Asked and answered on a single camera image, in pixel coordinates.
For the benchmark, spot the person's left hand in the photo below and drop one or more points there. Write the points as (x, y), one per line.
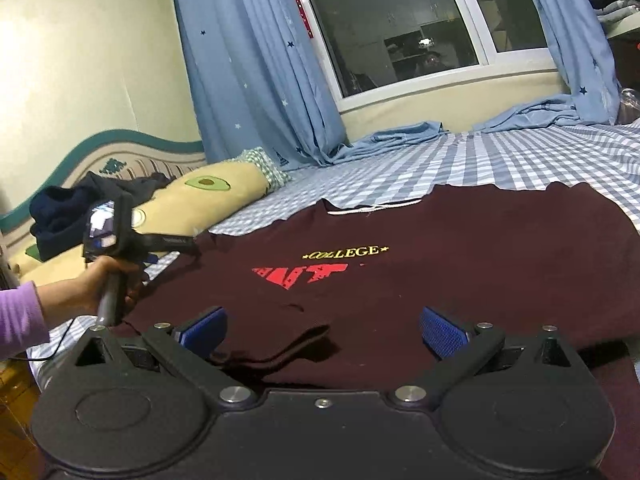
(82, 287)

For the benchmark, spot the maroon printed t-shirt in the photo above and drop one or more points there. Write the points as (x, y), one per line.
(400, 270)

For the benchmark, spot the person's left forearm purple sleeve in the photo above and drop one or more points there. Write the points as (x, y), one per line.
(20, 317)

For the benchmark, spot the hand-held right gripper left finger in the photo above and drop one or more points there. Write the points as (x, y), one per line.
(204, 327)

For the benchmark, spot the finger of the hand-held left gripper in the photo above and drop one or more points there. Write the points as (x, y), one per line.
(170, 244)

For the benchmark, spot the pile of dark clothes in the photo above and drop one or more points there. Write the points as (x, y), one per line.
(60, 215)

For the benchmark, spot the wooden bedside cabinet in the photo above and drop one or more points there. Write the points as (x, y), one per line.
(15, 410)

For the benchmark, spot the bed with blue checkered sheet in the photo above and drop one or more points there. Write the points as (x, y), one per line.
(500, 160)

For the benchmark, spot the red strip sticker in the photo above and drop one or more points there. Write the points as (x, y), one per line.
(302, 12)

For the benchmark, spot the teal and cream headboard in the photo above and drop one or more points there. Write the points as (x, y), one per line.
(75, 152)

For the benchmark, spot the yellow avocado print pillow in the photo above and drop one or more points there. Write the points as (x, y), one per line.
(200, 195)

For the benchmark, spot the blue star print curtain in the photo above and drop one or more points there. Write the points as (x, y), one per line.
(575, 50)
(250, 75)

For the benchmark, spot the white framed window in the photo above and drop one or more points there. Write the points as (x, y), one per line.
(400, 25)

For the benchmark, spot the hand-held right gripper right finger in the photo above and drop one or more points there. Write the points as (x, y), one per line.
(442, 332)

